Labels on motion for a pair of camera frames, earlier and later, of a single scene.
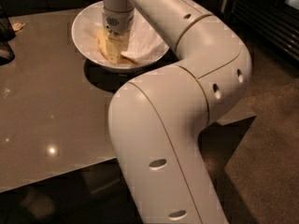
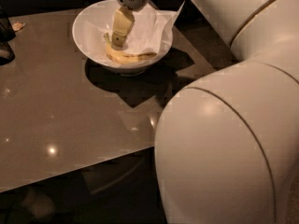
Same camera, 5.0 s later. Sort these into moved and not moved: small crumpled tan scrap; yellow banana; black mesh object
Moved: yellow banana
Not moved: small crumpled tan scrap; black mesh object
